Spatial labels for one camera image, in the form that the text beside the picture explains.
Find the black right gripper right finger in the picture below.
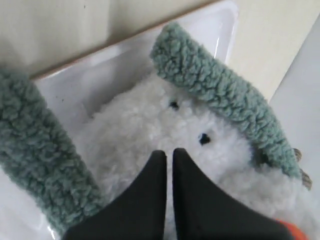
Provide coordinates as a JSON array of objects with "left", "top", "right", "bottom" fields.
[{"left": 172, "top": 148, "right": 295, "bottom": 240}]

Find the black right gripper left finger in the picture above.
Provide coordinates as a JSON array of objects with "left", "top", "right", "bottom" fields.
[{"left": 63, "top": 150, "right": 167, "bottom": 240}]

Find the white plush snowman toy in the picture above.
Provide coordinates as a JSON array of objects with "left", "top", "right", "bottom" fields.
[{"left": 74, "top": 74, "right": 320, "bottom": 240}]

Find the green fuzzy scarf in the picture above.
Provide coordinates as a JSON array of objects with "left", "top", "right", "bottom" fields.
[{"left": 0, "top": 23, "right": 302, "bottom": 234}]

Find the white plastic tray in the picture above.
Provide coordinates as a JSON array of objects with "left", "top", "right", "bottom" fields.
[{"left": 0, "top": 0, "right": 239, "bottom": 240}]

